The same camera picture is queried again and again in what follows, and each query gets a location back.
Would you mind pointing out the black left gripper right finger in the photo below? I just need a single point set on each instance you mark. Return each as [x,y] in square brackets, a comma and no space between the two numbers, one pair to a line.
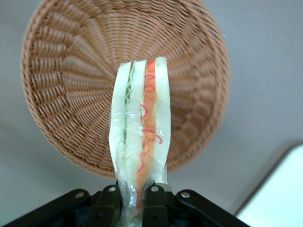
[155,205]

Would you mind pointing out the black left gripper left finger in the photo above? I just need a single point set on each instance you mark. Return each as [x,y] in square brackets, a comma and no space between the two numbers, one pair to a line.
[104,208]

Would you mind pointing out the triangle sandwich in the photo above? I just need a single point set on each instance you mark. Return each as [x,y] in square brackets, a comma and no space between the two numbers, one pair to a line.
[146,113]

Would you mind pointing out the beige plastic tray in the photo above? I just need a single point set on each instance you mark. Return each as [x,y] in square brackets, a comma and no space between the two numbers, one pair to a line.
[279,201]

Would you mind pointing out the round brown wicker basket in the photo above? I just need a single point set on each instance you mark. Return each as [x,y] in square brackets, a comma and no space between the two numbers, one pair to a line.
[78,82]

